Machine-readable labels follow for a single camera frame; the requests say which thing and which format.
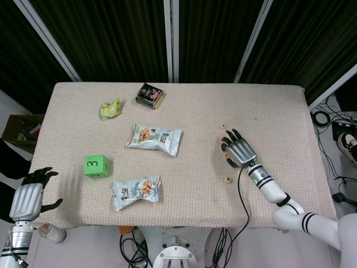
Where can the crumpled white snack bag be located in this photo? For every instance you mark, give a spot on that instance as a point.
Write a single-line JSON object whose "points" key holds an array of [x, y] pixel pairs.
{"points": [[134, 192]]}

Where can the black gold tin can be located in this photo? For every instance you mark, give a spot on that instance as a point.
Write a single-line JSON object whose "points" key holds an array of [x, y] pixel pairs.
{"points": [[149, 95]]}

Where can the green foam number cube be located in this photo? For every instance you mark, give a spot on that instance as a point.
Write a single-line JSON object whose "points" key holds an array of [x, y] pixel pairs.
{"points": [[96, 166]]}

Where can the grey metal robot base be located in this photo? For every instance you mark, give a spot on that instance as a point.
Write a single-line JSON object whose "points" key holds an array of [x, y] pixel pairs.
{"points": [[174, 255]]}

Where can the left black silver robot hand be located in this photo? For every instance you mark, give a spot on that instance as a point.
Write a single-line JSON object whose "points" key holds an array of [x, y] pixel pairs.
{"points": [[26, 201]]}

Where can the beige woven tablecloth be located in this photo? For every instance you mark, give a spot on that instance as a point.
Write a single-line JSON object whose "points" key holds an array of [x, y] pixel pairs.
{"points": [[195, 190]]}

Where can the white frame post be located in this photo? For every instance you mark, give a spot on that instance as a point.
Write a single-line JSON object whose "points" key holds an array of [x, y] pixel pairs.
{"points": [[332, 86], [167, 42], [47, 42], [254, 42]]}

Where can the dark pleated curtain panel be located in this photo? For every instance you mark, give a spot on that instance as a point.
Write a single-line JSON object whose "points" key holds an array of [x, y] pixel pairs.
{"points": [[214, 36], [306, 36], [16, 56], [111, 36]]}

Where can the black white sneaker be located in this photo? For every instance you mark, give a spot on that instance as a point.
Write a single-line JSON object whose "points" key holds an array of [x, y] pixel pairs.
{"points": [[347, 145]]}

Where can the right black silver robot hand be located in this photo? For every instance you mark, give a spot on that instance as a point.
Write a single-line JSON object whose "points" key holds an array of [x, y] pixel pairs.
{"points": [[241, 152]]}

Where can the black monitor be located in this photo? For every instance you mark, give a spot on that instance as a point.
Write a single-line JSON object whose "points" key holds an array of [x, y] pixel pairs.
{"points": [[348, 100]]}

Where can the white snack bag peanut picture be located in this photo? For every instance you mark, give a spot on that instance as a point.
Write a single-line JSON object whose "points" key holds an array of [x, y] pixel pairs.
{"points": [[154, 139]]}

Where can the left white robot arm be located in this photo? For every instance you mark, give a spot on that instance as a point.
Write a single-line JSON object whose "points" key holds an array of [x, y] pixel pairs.
{"points": [[19, 237]]}

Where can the black electronics box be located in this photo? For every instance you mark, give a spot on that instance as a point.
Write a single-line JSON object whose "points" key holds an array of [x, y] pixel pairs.
{"points": [[338, 131]]}

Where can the wooden chess piece red cross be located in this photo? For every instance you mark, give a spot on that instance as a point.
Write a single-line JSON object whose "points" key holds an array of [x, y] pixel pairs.
{"points": [[226, 155]]}

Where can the wooden chess piece black character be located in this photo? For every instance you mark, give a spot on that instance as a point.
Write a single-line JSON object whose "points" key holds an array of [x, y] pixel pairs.
{"points": [[228, 179]]}

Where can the small orange object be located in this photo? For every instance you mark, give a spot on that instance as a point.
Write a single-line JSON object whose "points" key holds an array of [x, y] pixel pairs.
{"points": [[125, 229]]}

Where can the wooden chess piece dark cross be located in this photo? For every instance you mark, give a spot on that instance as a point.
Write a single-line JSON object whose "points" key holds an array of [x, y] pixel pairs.
{"points": [[223, 126]]}

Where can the crumpled yellow-green wrapper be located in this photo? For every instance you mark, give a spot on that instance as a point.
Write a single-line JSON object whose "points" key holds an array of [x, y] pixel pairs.
{"points": [[110, 110]]}

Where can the brown cardboard box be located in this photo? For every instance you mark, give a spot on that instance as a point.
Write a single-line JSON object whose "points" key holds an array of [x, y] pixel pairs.
{"points": [[11, 131]]}

